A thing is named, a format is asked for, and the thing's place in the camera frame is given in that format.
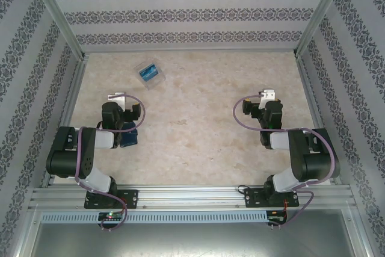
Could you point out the aluminium mounting rail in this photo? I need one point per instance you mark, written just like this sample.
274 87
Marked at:
192 196

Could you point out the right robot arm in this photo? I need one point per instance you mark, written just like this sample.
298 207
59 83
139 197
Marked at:
319 163

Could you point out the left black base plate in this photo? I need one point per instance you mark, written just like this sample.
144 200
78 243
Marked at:
130 198

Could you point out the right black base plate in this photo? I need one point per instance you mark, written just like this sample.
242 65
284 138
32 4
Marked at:
252 198

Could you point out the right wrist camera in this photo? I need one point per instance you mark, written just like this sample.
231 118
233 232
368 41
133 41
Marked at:
268 94

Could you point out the aluminium table side rail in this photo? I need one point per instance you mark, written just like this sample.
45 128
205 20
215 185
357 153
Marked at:
72 100
311 100

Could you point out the aluminium frame post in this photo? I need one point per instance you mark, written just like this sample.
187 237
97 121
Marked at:
325 7
57 10

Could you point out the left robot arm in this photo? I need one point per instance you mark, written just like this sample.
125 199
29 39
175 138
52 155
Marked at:
64 160

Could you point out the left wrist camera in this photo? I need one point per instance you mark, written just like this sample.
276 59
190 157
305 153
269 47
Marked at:
120 99

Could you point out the grey metal sheet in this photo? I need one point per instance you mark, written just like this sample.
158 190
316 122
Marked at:
192 239

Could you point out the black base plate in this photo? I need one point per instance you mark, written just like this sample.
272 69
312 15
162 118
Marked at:
130 198
252 198

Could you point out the left circuit board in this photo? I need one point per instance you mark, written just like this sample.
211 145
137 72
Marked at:
111 216

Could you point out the circuit board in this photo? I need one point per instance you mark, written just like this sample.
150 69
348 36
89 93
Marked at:
276 217
111 216

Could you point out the right circuit board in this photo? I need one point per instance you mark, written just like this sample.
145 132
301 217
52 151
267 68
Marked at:
276 217

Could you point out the aluminium lower frame bar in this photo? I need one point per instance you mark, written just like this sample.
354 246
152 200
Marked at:
27 233
362 233

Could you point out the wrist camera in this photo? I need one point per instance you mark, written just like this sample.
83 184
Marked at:
268 94
120 99

